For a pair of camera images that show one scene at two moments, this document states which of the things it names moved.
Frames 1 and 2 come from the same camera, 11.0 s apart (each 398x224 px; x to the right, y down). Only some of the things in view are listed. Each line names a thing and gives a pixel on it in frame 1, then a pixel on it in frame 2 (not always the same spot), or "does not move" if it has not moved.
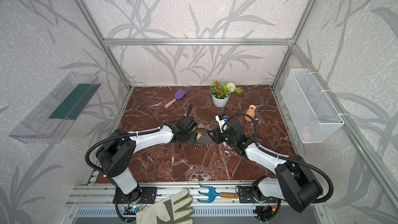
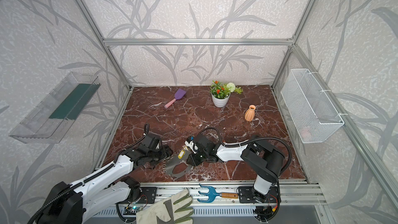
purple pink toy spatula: [179, 95] does not move
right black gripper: [222, 137] -> [193, 153]
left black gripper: [193, 135] -> [158, 154]
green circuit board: [131, 210] does not move
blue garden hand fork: [213, 194] does not move
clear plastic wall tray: [48, 122] does not move
